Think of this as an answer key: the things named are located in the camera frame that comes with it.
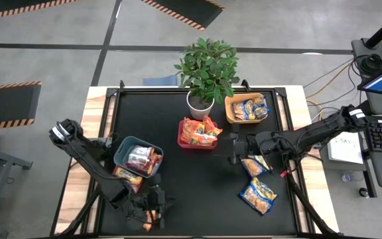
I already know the blue-grey plastic bin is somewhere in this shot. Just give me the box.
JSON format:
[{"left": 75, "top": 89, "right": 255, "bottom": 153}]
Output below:
[{"left": 113, "top": 135, "right": 164, "bottom": 179}]

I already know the blue Maruchan ramen pack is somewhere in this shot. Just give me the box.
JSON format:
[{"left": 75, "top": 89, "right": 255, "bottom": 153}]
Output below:
[
  {"left": 252, "top": 96, "right": 271, "bottom": 120},
  {"left": 239, "top": 175, "right": 279, "bottom": 216},
  {"left": 232, "top": 99, "right": 255, "bottom": 121},
  {"left": 240, "top": 154, "right": 273, "bottom": 179}
]

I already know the yellow floor cable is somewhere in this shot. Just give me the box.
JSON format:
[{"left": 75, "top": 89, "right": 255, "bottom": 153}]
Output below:
[{"left": 305, "top": 62, "right": 356, "bottom": 122}]

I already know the red Maruchan ramen pack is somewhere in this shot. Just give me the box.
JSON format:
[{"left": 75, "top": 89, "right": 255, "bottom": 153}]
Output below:
[
  {"left": 126, "top": 145, "right": 154, "bottom": 167},
  {"left": 112, "top": 165, "right": 144, "bottom": 194},
  {"left": 141, "top": 153, "right": 163, "bottom": 176}
]

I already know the white plant pot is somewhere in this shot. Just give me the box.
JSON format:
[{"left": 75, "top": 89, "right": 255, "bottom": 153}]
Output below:
[{"left": 186, "top": 90, "right": 216, "bottom": 121}]

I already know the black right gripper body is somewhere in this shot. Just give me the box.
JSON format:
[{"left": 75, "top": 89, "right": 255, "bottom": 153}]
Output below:
[{"left": 237, "top": 130, "right": 278, "bottom": 157}]

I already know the green leafy artificial plant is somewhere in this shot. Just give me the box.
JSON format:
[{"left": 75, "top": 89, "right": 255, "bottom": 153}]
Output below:
[{"left": 173, "top": 37, "right": 241, "bottom": 105}]

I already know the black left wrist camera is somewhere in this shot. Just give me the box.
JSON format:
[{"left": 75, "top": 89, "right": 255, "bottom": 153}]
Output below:
[{"left": 150, "top": 174, "right": 166, "bottom": 193}]

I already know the red plastic bin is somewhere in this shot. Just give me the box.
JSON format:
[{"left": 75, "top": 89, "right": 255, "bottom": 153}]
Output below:
[{"left": 176, "top": 119, "right": 219, "bottom": 150}]

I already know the blue chair seat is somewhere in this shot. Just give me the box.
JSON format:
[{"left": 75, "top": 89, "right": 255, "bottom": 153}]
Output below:
[{"left": 142, "top": 74, "right": 179, "bottom": 88}]

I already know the clear plastic bottle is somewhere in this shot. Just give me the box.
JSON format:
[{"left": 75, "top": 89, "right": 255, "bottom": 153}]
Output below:
[{"left": 341, "top": 170, "right": 364, "bottom": 184}]

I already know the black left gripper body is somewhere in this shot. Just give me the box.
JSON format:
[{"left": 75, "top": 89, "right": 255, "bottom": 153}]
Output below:
[{"left": 124, "top": 191, "right": 176, "bottom": 224}]

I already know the yellow plastic bin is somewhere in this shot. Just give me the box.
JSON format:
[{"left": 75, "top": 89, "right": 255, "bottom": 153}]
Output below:
[{"left": 224, "top": 92, "right": 270, "bottom": 125}]

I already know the white note board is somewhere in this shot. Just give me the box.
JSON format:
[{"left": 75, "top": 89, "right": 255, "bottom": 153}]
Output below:
[{"left": 326, "top": 130, "right": 365, "bottom": 165}]

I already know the grey stand base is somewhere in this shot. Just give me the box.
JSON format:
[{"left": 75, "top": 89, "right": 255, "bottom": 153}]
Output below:
[{"left": 350, "top": 37, "right": 382, "bottom": 80}]

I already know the black hazard-striped floor mat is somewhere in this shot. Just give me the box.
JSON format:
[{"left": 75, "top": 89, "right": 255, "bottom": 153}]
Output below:
[
  {"left": 0, "top": 0, "right": 81, "bottom": 22},
  {"left": 0, "top": 80, "right": 42, "bottom": 130},
  {"left": 140, "top": 0, "right": 225, "bottom": 32}
]

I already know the coiled black cable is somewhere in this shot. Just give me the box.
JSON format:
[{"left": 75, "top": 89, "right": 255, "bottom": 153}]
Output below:
[{"left": 357, "top": 52, "right": 382, "bottom": 76}]

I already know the black table mat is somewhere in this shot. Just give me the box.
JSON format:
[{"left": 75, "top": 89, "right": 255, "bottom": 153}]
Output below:
[{"left": 98, "top": 91, "right": 298, "bottom": 236}]

